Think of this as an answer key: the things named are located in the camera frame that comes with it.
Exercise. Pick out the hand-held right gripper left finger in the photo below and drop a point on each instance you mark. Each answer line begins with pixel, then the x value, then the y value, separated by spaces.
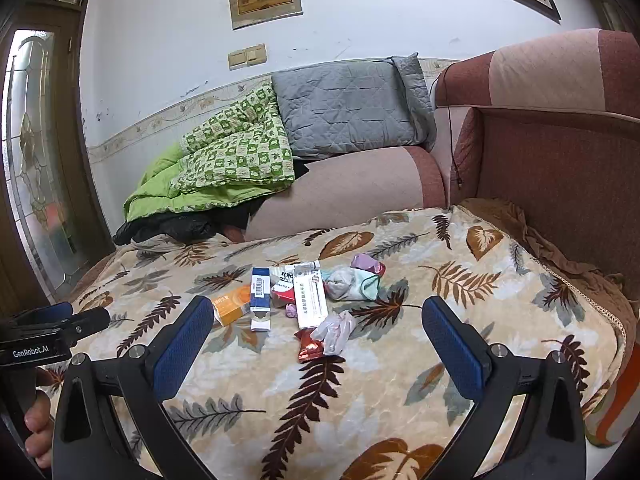
pixel 182 350

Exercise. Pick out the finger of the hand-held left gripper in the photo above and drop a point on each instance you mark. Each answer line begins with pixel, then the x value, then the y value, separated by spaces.
pixel 47 312
pixel 87 321

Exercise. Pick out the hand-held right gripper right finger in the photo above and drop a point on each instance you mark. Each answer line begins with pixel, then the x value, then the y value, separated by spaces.
pixel 452 350

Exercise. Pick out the white red-print snack packet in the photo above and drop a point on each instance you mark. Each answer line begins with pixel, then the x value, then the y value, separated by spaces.
pixel 283 285

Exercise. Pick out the red foil wrapper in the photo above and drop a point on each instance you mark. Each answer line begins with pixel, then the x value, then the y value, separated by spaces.
pixel 307 350

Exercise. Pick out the person's left hand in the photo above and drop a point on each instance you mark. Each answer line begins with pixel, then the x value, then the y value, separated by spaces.
pixel 37 430

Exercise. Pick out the leaf-printed beige blanket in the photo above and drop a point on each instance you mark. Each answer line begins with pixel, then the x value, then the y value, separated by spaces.
pixel 400 360

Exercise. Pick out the orange box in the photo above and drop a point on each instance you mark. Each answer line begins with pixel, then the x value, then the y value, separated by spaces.
pixel 230 305

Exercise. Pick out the blue and white box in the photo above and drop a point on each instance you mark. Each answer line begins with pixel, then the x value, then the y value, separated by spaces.
pixel 260 295

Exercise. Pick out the small purple wrapper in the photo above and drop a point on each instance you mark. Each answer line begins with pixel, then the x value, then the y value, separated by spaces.
pixel 290 311

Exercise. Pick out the clear plastic wrapper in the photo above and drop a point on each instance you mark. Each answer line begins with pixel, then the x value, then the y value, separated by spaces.
pixel 335 330

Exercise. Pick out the black cloth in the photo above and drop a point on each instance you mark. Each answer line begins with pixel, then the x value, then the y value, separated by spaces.
pixel 165 227

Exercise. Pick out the crumpled white tissue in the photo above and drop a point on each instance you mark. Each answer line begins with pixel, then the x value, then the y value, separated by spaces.
pixel 342 282

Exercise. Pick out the long white box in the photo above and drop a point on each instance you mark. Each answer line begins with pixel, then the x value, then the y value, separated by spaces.
pixel 310 300

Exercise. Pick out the brown fringed cloth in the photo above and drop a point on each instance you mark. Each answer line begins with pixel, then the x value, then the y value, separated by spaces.
pixel 575 265

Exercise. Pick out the wooden stained glass door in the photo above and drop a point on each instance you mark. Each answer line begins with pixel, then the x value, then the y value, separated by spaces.
pixel 35 160

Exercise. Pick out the orange and white cushion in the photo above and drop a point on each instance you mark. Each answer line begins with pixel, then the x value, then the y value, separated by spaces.
pixel 615 410

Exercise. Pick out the pink and brown sofa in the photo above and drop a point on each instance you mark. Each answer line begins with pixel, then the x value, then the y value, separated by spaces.
pixel 550 170

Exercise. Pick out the green checkered quilt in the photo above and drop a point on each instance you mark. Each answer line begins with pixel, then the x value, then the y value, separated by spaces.
pixel 235 150

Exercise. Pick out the grey quilted pillow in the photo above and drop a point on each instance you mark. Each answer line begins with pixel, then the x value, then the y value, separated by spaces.
pixel 345 110

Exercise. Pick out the beige wall switch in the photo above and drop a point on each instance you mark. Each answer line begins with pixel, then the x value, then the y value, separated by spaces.
pixel 238 60
pixel 257 54

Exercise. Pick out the beige wall panel cover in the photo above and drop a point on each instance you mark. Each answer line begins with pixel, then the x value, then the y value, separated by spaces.
pixel 265 2

